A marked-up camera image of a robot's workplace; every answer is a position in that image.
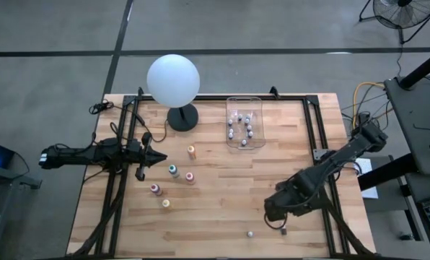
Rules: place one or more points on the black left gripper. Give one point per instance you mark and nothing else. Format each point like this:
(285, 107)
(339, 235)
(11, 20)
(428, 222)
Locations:
(145, 159)

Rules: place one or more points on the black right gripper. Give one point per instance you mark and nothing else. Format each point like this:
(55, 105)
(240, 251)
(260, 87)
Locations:
(290, 196)

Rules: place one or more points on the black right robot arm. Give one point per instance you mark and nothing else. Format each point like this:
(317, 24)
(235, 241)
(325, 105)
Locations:
(345, 153)

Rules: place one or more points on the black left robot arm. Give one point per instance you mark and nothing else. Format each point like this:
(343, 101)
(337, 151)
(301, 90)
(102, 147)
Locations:
(78, 156)

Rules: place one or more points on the squeeze bottle green cap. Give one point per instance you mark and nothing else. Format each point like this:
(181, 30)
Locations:
(172, 169)

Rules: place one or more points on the squeeze bottle crimson cap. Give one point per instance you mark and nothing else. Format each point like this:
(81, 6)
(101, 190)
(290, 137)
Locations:
(154, 187)

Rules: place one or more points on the orange squeeze bottle yellow cap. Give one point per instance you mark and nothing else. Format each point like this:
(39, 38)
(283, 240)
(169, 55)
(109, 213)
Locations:
(191, 150)

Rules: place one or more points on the squeeze bottle coral red cap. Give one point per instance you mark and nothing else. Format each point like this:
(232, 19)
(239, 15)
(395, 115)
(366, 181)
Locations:
(189, 176)

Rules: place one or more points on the white globe table lamp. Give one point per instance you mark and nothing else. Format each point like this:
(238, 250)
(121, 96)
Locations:
(173, 81)

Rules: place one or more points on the white paper sheet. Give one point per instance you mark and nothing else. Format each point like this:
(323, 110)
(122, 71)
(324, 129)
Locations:
(371, 193)
(364, 167)

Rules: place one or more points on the clear plastic bin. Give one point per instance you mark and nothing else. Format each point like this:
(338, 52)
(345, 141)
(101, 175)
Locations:
(244, 104)

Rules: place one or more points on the grey workstation cart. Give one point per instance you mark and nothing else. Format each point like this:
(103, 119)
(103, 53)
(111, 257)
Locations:
(417, 108)

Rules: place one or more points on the computer tower blue lights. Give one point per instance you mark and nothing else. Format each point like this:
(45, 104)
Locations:
(2, 155)

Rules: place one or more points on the black cart pole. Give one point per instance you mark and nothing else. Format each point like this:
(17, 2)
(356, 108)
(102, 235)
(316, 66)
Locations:
(422, 68)

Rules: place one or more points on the black floor fan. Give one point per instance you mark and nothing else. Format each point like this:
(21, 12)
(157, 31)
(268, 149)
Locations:
(403, 3)

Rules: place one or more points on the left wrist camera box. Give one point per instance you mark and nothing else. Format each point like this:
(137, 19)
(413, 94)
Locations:
(133, 146)

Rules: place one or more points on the silver frame bracket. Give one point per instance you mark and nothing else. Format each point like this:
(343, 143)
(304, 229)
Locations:
(317, 154)

